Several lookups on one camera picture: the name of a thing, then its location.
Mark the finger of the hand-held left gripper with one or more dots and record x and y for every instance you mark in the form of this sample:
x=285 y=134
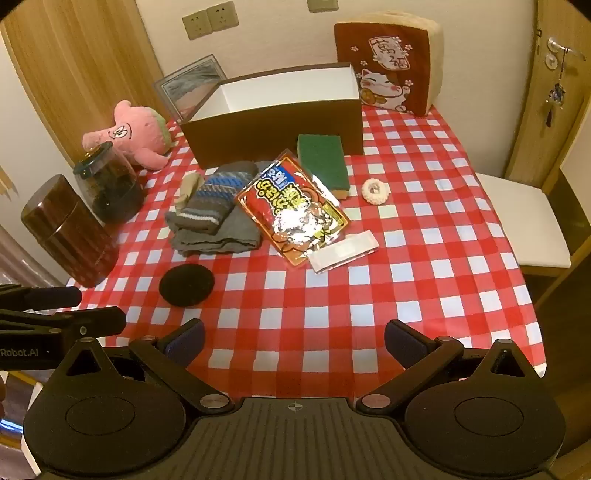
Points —
x=51 y=297
x=92 y=322

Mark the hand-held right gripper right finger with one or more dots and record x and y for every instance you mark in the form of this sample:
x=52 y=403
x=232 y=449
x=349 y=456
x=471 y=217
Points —
x=405 y=344

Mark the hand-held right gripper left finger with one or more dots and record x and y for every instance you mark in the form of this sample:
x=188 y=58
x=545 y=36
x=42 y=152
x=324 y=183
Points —
x=184 y=345

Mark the grey towel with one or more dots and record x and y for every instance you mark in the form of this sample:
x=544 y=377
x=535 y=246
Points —
x=231 y=243

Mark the blue striped knit sock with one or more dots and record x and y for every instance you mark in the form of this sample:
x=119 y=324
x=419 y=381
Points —
x=217 y=198

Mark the white fluffy scrunchie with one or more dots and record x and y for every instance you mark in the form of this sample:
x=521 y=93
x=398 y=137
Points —
x=367 y=194

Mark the beige cloth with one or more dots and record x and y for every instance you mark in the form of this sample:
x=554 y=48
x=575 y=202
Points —
x=190 y=189

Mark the red snack packet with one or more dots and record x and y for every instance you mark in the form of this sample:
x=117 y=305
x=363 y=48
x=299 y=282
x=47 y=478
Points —
x=286 y=207

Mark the green yellow sponge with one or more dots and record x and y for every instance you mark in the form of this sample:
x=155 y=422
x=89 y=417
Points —
x=323 y=161

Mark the white cardboard box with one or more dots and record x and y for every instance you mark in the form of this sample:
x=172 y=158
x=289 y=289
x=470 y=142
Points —
x=277 y=134

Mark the black round pad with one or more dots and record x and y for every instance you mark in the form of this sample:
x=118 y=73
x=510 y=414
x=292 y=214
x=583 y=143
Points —
x=187 y=286

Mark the brown cylindrical canister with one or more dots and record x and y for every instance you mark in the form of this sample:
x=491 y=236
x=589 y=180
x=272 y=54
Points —
x=69 y=235

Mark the red white checkered tablecloth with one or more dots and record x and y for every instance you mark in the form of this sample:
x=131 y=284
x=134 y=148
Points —
x=415 y=277

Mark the white flat packet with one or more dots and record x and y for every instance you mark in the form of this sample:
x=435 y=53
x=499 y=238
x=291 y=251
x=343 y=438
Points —
x=341 y=251

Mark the dark glass jar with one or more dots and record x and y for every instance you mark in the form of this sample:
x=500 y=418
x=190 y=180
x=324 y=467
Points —
x=111 y=189

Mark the white seat wooden chair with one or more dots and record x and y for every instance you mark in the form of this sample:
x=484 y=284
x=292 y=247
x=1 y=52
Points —
x=521 y=217

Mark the pink plush toy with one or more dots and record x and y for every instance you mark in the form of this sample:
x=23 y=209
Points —
x=134 y=134

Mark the wooden panel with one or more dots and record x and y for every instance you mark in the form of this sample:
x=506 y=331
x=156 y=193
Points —
x=78 y=69

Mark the wooden door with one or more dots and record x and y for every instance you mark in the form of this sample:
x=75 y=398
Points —
x=531 y=115

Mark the brown beige cushion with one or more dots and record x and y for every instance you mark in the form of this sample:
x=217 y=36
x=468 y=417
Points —
x=383 y=60

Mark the clear acrylic picture frame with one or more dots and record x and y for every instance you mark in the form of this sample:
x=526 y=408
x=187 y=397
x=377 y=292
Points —
x=189 y=87

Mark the beige wall data socket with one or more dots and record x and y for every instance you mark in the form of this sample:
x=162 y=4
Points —
x=322 y=4

